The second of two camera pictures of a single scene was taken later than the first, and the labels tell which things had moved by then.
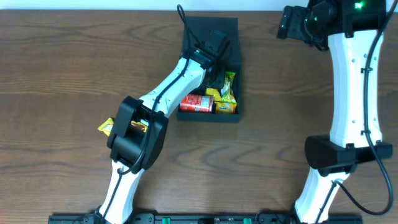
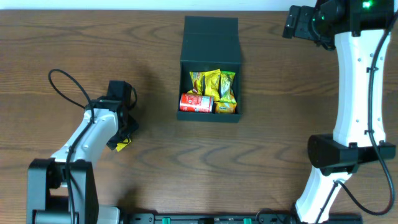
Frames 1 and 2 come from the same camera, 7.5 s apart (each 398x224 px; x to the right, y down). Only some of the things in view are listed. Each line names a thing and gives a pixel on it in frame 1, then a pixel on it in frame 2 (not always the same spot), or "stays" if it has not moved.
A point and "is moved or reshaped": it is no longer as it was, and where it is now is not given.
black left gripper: [218, 79] -> [125, 134]
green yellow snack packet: [227, 93] stays
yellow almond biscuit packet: [225, 107] stays
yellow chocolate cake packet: [143, 124] is moved or reshaped
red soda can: [197, 102] stays
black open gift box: [195, 29] stays
